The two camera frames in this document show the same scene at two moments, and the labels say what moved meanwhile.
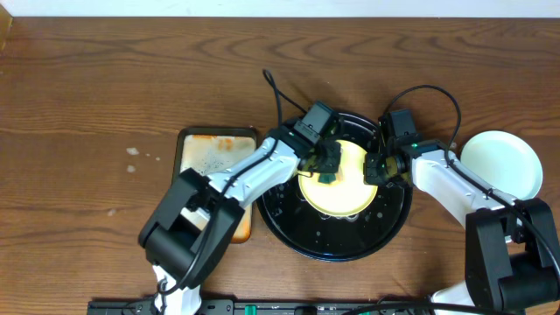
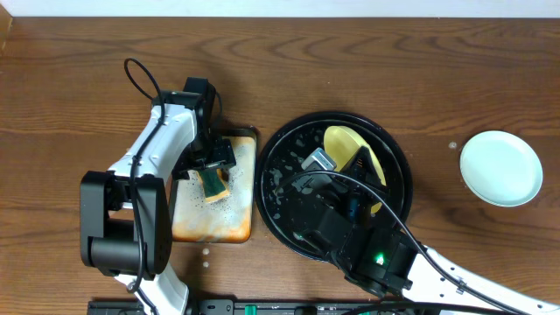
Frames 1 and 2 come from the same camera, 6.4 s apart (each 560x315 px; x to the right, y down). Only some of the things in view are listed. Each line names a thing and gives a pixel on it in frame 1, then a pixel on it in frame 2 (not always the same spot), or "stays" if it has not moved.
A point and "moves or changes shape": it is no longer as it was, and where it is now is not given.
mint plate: (504, 161) stays
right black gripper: (371, 176) -> (368, 169)
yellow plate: (348, 195) moves or changes shape
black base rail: (267, 307) stays
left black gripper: (329, 157) -> (214, 158)
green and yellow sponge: (326, 178) moves or changes shape
